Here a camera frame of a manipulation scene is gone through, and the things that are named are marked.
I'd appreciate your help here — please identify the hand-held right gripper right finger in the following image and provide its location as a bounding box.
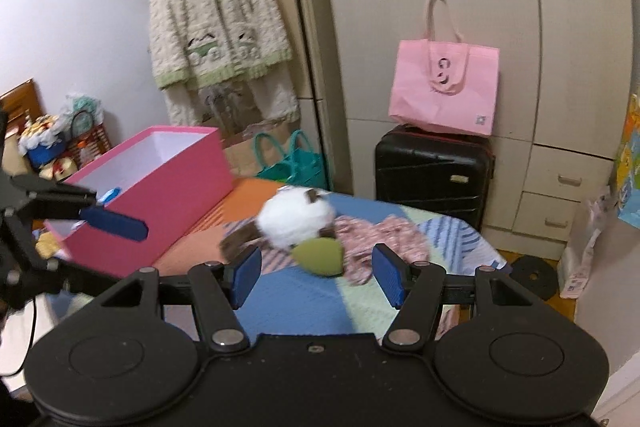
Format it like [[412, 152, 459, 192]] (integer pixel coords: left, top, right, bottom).
[[372, 243, 532, 353]]

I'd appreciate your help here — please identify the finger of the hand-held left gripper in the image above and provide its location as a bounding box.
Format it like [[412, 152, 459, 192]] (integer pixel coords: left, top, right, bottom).
[[10, 256, 128, 298], [7, 172, 149, 242]]

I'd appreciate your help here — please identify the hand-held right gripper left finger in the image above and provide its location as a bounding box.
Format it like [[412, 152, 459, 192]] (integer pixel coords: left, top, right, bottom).
[[100, 245, 264, 353]]

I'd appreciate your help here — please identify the pink storage box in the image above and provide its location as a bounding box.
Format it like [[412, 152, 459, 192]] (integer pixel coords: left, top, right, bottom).
[[44, 125, 235, 279]]

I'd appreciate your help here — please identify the green plush pad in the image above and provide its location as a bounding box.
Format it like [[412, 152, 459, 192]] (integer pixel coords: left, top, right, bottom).
[[291, 237, 346, 278]]

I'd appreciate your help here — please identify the white brown plush toy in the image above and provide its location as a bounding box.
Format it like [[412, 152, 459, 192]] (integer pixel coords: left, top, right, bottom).
[[220, 187, 337, 260]]

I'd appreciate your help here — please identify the yellow cloth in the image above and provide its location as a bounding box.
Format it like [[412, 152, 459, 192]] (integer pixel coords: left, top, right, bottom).
[[34, 232, 67, 260]]

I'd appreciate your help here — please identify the pink patterned cloth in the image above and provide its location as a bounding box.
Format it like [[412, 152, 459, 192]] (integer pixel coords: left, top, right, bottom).
[[332, 214, 433, 285]]

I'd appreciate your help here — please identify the patchwork blanket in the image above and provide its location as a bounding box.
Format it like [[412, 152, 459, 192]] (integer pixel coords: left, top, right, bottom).
[[150, 177, 508, 338]]

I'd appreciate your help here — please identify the black suitcase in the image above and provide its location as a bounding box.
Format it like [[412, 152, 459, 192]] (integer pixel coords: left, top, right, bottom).
[[375, 124, 497, 235]]

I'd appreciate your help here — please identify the mint green bag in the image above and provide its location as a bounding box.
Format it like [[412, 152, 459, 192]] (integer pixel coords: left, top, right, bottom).
[[61, 92, 106, 132]]

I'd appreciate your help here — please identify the teal handbag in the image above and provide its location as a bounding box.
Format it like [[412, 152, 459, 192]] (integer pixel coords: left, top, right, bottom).
[[254, 129, 332, 192]]

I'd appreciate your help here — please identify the wooden headboard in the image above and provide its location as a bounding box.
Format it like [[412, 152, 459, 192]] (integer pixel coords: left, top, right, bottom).
[[0, 78, 43, 135]]

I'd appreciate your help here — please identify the brown paper bag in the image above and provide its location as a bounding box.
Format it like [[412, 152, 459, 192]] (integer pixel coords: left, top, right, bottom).
[[220, 119, 296, 180]]

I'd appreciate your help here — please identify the black weight plate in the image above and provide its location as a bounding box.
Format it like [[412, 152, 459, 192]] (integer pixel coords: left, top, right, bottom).
[[510, 255, 557, 300]]

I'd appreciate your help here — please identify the white plastic bag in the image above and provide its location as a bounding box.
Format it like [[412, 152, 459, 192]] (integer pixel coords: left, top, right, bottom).
[[556, 186, 617, 300]]

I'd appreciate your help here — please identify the pink tote bag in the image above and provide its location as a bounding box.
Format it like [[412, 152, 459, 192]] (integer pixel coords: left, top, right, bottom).
[[388, 0, 501, 138]]

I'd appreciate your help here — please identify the cream green knitted cardigan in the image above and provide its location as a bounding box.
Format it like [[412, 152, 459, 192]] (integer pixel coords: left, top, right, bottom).
[[147, 0, 302, 128]]

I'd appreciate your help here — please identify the colourful hanging bag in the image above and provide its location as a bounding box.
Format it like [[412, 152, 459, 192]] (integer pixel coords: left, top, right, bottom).
[[612, 94, 640, 233]]

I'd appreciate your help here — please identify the beige wardrobe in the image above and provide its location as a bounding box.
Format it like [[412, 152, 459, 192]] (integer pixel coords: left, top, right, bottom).
[[282, 0, 636, 260]]

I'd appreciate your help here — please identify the black cable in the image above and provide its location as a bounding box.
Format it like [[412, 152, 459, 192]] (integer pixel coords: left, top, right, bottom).
[[0, 297, 38, 379]]

